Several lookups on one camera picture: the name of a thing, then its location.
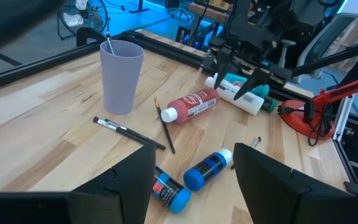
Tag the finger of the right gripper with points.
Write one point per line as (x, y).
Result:
(222, 65)
(258, 79)

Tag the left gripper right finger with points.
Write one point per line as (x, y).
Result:
(266, 193)

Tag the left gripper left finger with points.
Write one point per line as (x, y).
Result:
(132, 193)

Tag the large turquoise paint bottle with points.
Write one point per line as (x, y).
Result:
(261, 91)

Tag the large white paint bottle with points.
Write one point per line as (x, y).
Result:
(250, 104)

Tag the small green paint bottle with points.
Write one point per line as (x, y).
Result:
(270, 105)

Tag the small light blue paint bottle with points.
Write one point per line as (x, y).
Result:
(171, 193)

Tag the red paint bottle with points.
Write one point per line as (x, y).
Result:
(194, 104)

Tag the thin black paintbrush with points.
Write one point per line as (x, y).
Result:
(145, 140)

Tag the small royal blue paint bottle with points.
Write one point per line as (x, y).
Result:
(207, 169)

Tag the lilac plastic cup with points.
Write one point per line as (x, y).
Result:
(121, 81)

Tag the short black paintbrush silver ferrule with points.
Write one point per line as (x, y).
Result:
(110, 45)

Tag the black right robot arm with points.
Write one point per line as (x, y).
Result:
(259, 15)

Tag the grey office chair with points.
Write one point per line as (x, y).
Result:
(331, 34)

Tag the black table edge clip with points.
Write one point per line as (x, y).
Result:
(356, 188)

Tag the black floor fan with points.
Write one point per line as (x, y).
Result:
(84, 17)

